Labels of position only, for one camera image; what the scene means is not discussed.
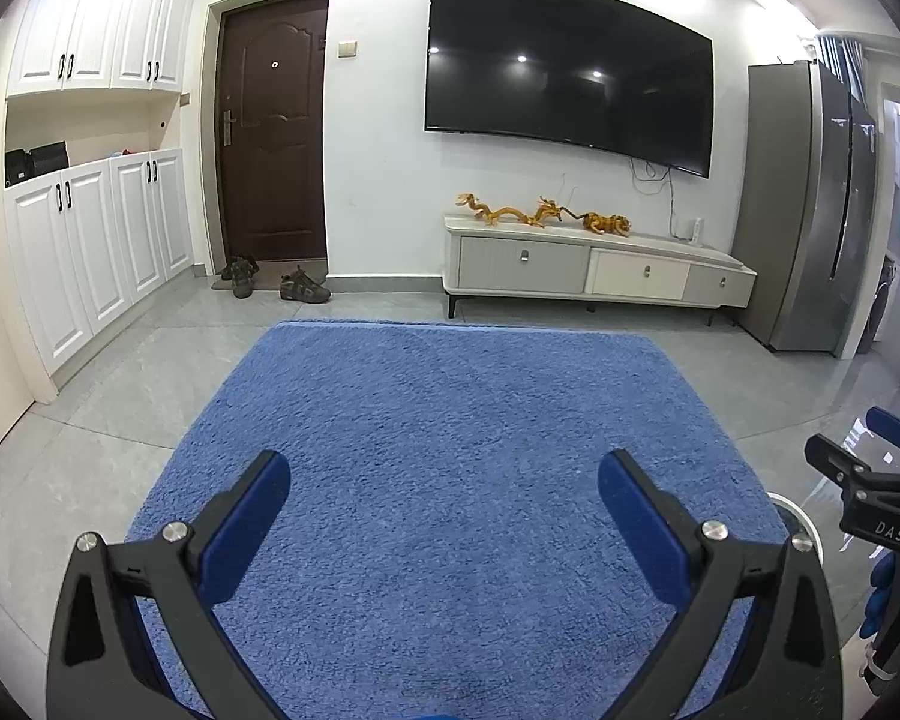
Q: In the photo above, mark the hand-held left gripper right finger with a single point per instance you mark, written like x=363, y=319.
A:
x=645, y=532

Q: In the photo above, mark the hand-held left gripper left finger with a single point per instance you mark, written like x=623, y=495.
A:
x=244, y=532

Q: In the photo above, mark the person's right hand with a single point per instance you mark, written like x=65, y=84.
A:
x=881, y=592

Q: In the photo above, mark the blue blanket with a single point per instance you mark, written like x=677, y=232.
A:
x=450, y=427

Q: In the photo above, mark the brown hiking shoe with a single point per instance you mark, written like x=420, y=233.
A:
x=245, y=281
x=294, y=281
x=315, y=291
x=232, y=268

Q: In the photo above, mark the grey steel refrigerator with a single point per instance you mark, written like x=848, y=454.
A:
x=795, y=202

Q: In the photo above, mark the white grey television cabinet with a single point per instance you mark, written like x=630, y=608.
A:
x=525, y=266

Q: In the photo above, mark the golden tiger figurine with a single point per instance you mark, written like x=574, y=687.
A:
x=607, y=223

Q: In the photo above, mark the white lower cabinets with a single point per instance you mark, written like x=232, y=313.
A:
x=82, y=255

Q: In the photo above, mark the white cabinets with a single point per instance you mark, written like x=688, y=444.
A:
x=82, y=15
x=82, y=255

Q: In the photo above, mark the short golden dragon figurine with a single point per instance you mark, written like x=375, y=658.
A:
x=551, y=212

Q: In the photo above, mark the long golden dragon figurine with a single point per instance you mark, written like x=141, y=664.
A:
x=495, y=211

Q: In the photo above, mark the dark brown door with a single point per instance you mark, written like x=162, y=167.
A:
x=270, y=165

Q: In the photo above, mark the blue grey curtain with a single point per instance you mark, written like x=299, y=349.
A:
x=840, y=64

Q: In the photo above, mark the black bag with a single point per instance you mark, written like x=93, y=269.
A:
x=17, y=169
x=49, y=159

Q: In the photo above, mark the white upper cabinets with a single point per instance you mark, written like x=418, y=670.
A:
x=82, y=15

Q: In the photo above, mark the black wall television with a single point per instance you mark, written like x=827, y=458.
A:
x=570, y=67

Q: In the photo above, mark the beige wall switch plate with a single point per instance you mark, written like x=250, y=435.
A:
x=348, y=49

